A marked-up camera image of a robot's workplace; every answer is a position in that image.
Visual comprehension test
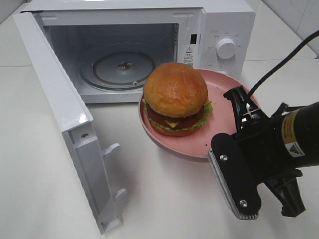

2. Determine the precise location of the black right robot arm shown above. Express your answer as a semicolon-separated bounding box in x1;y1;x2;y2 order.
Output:
223;86;319;217

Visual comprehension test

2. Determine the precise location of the upper white power knob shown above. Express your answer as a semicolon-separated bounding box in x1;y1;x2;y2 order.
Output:
216;36;236;60

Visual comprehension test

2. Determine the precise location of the white microwave oven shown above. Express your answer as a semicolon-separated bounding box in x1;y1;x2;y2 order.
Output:
20;0;255;104

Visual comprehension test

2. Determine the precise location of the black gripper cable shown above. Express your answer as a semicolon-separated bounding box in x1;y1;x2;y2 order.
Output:
243;32;319;118

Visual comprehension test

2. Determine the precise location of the pink round plate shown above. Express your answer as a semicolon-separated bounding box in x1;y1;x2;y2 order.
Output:
139;69;242;162

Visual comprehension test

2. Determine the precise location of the white microwave door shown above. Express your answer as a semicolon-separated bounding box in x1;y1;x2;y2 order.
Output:
13;12;127;234

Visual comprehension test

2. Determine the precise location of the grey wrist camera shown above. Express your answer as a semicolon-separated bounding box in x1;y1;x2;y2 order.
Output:
208;133;261;220

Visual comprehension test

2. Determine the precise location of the glass microwave turntable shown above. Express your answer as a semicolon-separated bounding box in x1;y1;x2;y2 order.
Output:
79;43;157;91

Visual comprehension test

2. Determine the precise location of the lower white timer knob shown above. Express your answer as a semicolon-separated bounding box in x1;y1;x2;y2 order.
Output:
219;70;231;76

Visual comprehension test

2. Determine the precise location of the burger with lettuce and cheese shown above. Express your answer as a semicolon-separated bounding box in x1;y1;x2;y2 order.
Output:
142;62;213;136

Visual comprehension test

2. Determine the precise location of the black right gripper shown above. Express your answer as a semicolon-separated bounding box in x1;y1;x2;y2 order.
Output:
223;86;306;216

